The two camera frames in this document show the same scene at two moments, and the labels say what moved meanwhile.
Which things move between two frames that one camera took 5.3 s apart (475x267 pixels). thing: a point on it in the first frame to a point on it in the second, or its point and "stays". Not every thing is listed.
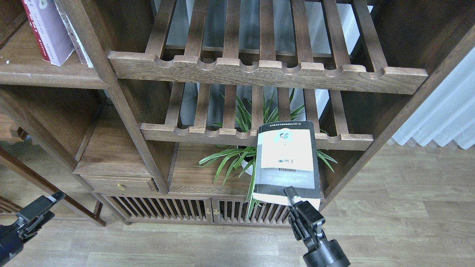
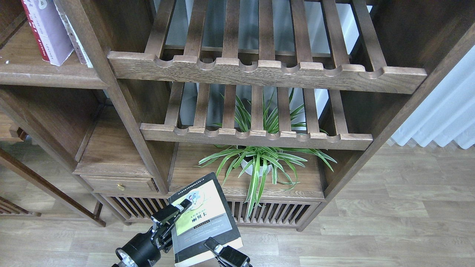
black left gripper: [11, 243] to [144, 250]
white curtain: [448, 113] stays
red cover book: [43, 52] stays
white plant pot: [249, 170] stays
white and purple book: [48, 24] stays
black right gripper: [322, 252] to [227, 256]
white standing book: [79, 48] stays
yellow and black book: [287, 157] to [207, 216]
